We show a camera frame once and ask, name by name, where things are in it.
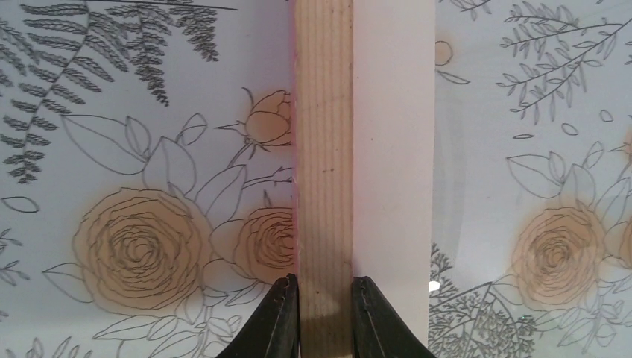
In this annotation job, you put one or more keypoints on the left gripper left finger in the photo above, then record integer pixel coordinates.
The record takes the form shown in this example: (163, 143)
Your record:
(273, 330)

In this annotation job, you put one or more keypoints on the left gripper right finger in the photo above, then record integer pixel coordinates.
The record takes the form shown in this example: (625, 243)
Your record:
(378, 330)

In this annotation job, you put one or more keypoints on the pink wooden picture frame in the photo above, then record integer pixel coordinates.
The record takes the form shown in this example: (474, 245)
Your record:
(364, 125)

